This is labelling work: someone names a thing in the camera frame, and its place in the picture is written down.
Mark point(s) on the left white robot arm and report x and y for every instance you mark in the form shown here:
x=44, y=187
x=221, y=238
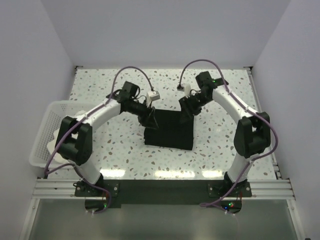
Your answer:
x=74, y=141

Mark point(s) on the white plastic laundry basket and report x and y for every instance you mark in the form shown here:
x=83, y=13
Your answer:
x=51, y=121

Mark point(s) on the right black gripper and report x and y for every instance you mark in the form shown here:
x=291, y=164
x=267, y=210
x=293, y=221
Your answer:
x=188, y=111

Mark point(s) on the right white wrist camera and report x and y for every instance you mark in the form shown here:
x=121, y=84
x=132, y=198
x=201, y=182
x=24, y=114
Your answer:
x=187, y=90

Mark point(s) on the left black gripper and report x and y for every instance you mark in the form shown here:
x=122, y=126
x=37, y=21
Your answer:
x=147, y=118

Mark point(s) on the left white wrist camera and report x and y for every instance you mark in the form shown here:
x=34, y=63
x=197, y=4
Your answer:
x=152, y=96

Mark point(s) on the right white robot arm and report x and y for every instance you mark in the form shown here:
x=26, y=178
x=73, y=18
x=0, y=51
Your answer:
x=252, y=134

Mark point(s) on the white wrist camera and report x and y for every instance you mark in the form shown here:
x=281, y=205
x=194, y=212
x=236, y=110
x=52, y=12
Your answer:
x=187, y=90
x=152, y=96

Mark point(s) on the black t shirt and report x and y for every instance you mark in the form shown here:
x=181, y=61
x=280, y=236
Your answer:
x=171, y=131

